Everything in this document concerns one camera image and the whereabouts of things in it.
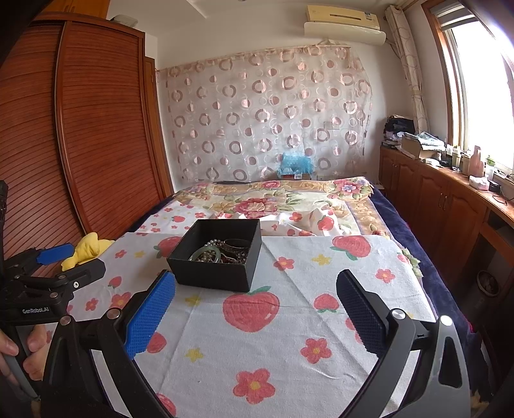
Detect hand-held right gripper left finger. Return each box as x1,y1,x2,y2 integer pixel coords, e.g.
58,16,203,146
40,269,177,418

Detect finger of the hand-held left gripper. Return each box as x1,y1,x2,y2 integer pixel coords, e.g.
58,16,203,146
5,242,78,275
8,259,107,299

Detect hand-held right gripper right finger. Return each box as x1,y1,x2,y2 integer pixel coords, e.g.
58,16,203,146
336,269,472,418

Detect black box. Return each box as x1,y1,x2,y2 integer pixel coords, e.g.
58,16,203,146
166,218,263,293

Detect pale green jade bangle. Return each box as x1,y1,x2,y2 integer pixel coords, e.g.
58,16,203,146
189,246,222,264

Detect person's left hand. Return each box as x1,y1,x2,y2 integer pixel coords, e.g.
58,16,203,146
0,325,54,386

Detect yellow cloth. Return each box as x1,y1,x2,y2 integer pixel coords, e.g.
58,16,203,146
60,232,117,271

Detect dark blue blanket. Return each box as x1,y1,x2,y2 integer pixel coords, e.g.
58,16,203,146
369,187,494,403

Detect strawberry printed cloth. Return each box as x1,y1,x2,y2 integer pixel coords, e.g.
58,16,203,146
46,199,438,418

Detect wooden slatted wardrobe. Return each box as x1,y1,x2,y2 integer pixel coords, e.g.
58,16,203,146
0,12,175,278

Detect round woven basket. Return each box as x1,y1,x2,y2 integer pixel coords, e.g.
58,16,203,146
476,270,501,296

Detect wooden cabinet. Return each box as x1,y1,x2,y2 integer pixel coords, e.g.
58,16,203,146
379,145,514,306

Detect floral blanket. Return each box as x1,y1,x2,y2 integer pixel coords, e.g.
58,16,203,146
166,177,424,278

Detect blue bubble wrap bag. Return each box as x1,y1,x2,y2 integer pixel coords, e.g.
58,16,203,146
279,151,315,176

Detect open cardboard box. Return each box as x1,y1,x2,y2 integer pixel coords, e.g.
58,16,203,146
401,132,446,160

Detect pile of dark clothes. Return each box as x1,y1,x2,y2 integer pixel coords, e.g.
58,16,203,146
383,116,416,141

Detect pink bottle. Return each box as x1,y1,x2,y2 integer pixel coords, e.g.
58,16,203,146
468,145,485,177

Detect circle patterned sheer curtain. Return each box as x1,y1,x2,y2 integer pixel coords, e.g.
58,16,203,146
158,44,372,183

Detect window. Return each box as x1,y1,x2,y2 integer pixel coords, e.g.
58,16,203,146
421,0,514,173

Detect patterned window curtain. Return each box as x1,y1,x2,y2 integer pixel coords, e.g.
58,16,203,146
385,5,430,133

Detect white air conditioner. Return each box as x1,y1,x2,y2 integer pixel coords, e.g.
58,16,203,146
304,4,387,44

